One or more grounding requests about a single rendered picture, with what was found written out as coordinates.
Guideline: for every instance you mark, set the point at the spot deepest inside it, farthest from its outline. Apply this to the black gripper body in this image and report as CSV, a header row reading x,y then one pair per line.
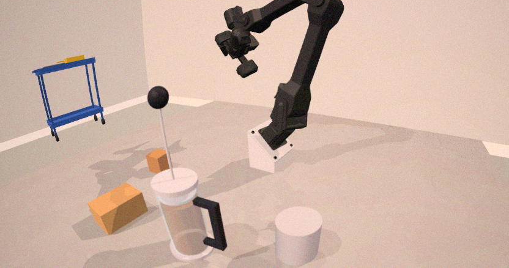
x,y
246,68

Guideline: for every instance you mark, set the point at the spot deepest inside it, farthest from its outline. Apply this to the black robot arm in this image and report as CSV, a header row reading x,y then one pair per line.
x,y
293,98

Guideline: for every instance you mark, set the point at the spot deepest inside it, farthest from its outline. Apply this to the glass french press with black handle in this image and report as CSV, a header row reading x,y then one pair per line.
x,y
181,206

